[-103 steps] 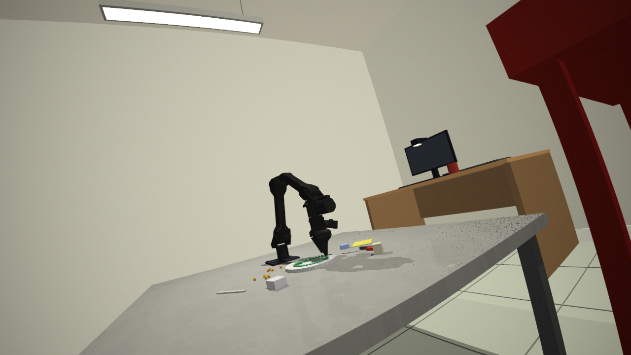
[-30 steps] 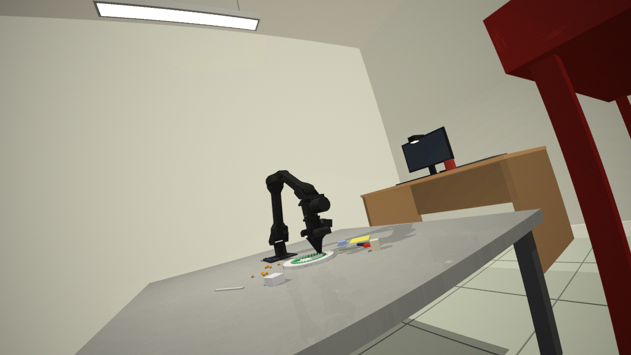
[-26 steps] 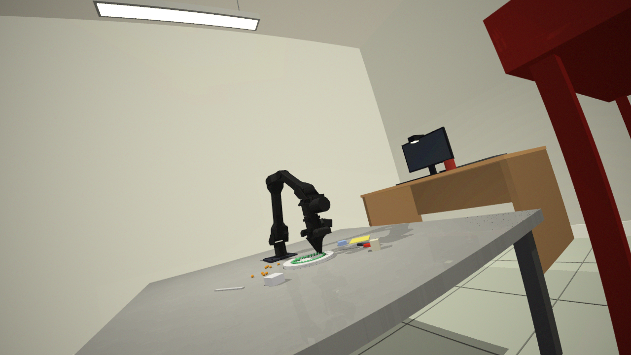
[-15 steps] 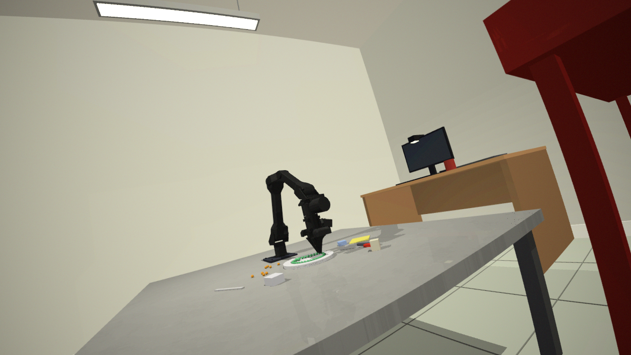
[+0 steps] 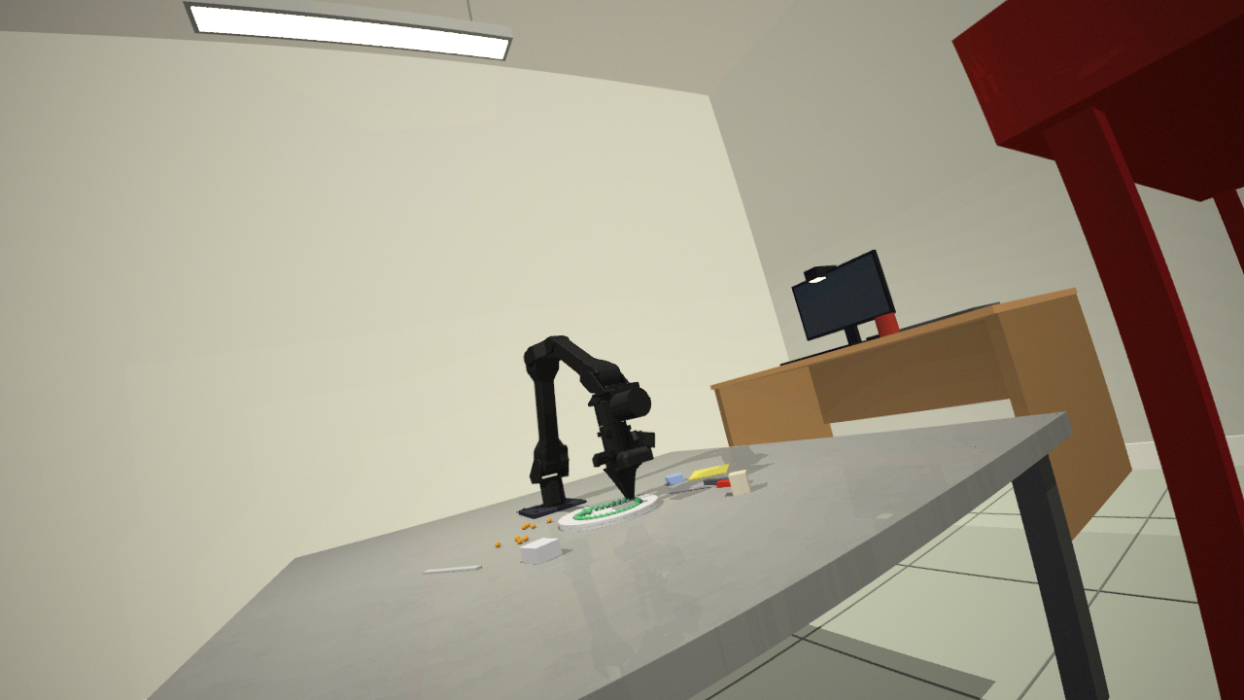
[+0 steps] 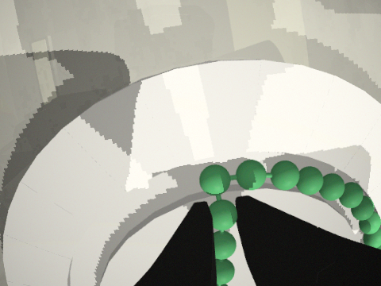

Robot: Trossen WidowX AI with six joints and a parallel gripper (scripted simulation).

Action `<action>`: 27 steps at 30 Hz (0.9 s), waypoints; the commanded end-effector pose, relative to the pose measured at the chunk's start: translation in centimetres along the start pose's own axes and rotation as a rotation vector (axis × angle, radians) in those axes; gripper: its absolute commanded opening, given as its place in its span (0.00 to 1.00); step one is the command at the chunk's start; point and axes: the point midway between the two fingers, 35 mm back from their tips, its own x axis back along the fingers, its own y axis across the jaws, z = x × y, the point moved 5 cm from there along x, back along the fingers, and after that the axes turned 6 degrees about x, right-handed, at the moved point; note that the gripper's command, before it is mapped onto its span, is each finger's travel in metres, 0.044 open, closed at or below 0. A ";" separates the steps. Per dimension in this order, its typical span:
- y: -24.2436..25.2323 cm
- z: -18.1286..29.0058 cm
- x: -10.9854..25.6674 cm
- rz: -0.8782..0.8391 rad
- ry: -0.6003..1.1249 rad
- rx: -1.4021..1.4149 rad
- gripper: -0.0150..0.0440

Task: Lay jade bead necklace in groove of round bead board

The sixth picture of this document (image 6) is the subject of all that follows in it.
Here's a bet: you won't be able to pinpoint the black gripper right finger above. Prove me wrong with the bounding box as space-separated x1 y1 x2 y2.
235 195 381 286

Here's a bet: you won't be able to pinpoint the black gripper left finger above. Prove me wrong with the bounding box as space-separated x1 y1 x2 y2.
134 200 217 286

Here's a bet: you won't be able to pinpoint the white round board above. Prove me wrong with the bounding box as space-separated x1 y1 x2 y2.
3 60 381 286

